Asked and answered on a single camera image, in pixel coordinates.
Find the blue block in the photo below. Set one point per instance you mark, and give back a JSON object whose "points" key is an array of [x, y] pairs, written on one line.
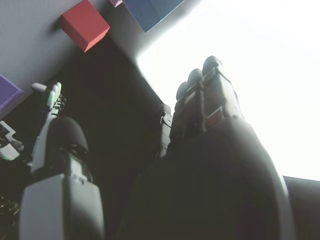
{"points": [[152, 12]]}

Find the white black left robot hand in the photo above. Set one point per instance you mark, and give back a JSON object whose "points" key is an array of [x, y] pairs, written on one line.
{"points": [[212, 175]]}

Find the purple block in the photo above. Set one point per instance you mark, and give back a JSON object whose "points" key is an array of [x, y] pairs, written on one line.
{"points": [[7, 92]]}

